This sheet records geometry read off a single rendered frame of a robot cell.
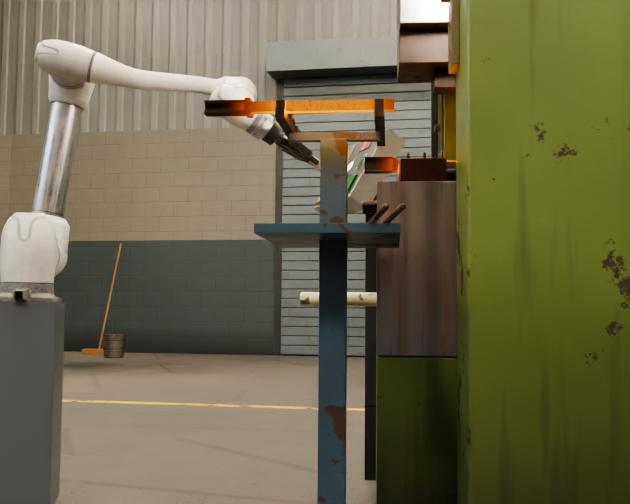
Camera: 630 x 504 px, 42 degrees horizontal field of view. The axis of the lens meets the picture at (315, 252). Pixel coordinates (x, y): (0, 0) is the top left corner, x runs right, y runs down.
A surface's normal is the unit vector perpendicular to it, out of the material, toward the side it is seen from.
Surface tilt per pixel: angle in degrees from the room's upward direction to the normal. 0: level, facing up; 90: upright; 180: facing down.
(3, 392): 90
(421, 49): 90
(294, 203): 90
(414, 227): 90
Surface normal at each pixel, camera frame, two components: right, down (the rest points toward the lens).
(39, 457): 0.17, -0.07
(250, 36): -0.18, -0.07
